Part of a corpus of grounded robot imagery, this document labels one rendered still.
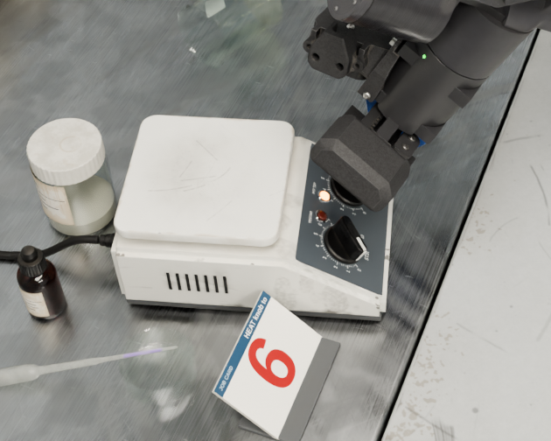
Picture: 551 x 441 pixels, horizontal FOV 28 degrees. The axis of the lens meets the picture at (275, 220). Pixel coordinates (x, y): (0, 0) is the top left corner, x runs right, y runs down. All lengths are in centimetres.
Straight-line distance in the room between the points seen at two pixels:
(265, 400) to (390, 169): 18
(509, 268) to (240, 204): 22
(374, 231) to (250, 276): 11
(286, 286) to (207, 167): 11
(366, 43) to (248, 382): 25
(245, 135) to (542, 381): 28
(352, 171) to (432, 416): 19
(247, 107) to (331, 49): 26
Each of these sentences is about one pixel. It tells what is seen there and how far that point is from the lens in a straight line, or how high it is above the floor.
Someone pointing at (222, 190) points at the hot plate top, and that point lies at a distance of 80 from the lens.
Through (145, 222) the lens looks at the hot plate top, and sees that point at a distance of 79.
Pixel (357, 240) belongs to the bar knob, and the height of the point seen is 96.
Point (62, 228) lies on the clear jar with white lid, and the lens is 90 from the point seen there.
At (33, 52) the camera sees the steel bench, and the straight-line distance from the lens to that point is 108.
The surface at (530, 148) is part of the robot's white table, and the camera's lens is 96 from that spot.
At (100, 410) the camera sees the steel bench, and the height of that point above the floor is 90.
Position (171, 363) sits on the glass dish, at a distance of 81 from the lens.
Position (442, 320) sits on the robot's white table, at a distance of 83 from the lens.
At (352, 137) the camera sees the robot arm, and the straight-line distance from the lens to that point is 72.
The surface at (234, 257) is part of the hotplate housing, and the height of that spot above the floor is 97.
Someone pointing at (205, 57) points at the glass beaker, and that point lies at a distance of 104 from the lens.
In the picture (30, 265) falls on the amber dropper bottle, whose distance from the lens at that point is 82.
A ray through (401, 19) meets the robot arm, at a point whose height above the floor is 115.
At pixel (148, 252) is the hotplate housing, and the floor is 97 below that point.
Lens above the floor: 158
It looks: 49 degrees down
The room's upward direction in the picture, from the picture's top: 4 degrees counter-clockwise
